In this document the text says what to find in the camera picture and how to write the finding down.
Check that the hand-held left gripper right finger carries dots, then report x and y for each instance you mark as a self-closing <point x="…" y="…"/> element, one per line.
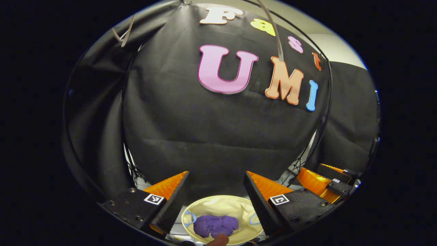
<point x="259" y="205"/>

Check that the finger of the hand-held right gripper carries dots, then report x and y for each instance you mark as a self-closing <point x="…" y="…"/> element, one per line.
<point x="338" y="187"/>
<point x="336" y="172"/>

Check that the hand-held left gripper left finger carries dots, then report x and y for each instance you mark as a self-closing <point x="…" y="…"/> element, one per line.
<point x="172" y="205"/>

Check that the cream laundry hamper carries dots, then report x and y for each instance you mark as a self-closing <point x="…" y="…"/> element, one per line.
<point x="222" y="206"/>

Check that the white clothes hanger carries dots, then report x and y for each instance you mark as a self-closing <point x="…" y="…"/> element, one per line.
<point x="127" y="34"/>
<point x="275" y="34"/>

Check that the black clothes rack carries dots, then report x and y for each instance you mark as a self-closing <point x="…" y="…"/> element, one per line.
<point x="329" y="78"/>

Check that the brown rounded object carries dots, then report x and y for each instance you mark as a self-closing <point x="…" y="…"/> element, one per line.
<point x="218" y="241"/>

